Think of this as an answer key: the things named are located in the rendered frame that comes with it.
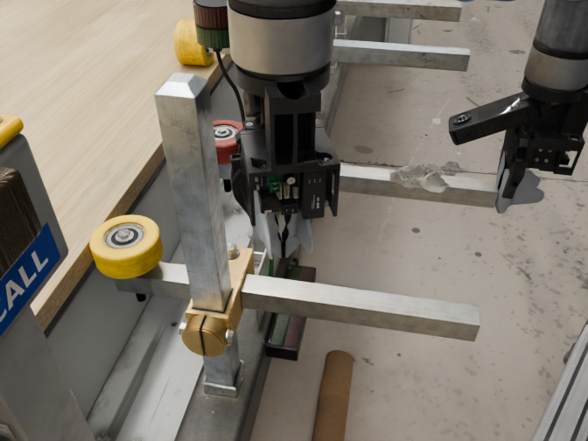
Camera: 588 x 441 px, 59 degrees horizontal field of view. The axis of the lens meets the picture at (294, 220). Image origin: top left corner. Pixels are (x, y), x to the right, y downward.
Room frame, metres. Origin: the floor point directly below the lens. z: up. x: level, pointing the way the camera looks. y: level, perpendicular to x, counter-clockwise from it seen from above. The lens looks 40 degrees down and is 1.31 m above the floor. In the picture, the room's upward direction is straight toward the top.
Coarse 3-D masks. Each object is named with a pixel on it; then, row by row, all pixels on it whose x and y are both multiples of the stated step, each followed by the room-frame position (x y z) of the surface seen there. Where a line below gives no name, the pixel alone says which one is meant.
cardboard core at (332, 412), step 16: (336, 352) 0.90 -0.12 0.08; (336, 368) 0.84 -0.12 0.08; (352, 368) 0.86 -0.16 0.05; (336, 384) 0.80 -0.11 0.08; (320, 400) 0.76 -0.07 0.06; (336, 400) 0.75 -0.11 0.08; (320, 416) 0.71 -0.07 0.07; (336, 416) 0.70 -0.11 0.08; (320, 432) 0.66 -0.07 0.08; (336, 432) 0.66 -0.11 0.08
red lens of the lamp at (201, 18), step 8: (192, 0) 0.66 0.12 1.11; (200, 8) 0.63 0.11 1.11; (216, 8) 0.63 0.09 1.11; (224, 8) 0.63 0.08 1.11; (200, 16) 0.63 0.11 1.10; (208, 16) 0.63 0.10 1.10; (216, 16) 0.63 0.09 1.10; (224, 16) 0.63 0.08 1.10; (200, 24) 0.63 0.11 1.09; (208, 24) 0.63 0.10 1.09; (216, 24) 0.63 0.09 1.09; (224, 24) 0.63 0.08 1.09
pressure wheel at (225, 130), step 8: (224, 120) 0.73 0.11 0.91; (216, 128) 0.71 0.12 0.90; (224, 128) 0.70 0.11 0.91; (232, 128) 0.71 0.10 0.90; (240, 128) 0.71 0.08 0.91; (216, 136) 0.69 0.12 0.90; (224, 136) 0.69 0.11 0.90; (232, 136) 0.69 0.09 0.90; (216, 144) 0.66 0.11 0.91; (224, 144) 0.66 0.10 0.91; (232, 144) 0.66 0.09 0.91; (216, 152) 0.66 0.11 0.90; (224, 152) 0.66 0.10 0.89; (232, 152) 0.66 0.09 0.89; (224, 160) 0.66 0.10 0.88; (224, 184) 0.69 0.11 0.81
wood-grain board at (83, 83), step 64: (0, 0) 1.35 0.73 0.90; (64, 0) 1.35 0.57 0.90; (128, 0) 1.35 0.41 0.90; (0, 64) 0.96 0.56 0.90; (64, 64) 0.96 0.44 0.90; (128, 64) 0.96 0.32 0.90; (64, 128) 0.72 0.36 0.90; (128, 128) 0.72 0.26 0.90; (64, 192) 0.55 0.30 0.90; (128, 192) 0.56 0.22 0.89
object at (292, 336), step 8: (304, 272) 0.60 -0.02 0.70; (312, 272) 0.60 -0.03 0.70; (304, 280) 0.58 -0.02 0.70; (296, 320) 0.50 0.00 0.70; (288, 328) 0.49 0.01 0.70; (296, 328) 0.49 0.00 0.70; (288, 336) 0.47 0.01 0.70; (296, 336) 0.47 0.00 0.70; (288, 344) 0.46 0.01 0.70; (296, 344) 0.46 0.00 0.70
